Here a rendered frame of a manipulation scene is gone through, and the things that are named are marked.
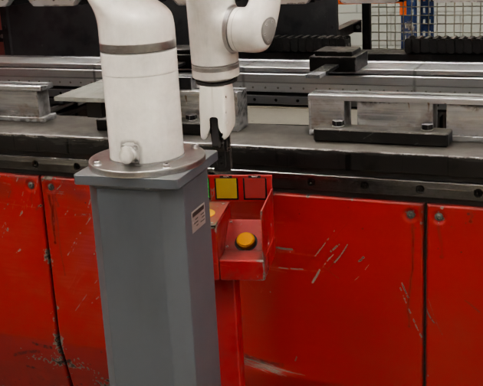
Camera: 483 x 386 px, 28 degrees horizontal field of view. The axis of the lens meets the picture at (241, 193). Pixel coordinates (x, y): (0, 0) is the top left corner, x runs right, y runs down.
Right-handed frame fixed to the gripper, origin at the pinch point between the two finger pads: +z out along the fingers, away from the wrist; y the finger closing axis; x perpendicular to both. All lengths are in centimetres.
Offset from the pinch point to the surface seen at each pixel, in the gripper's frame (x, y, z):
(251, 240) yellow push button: 1.3, -15.8, 23.7
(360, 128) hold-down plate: 23.0, -40.8, 7.6
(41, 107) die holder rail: -61, -66, 9
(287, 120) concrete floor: -47, -438, 133
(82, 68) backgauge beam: -57, -91, 5
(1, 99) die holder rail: -72, -67, 7
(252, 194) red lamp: 0.6, -25.2, 17.1
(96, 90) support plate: -37, -42, -2
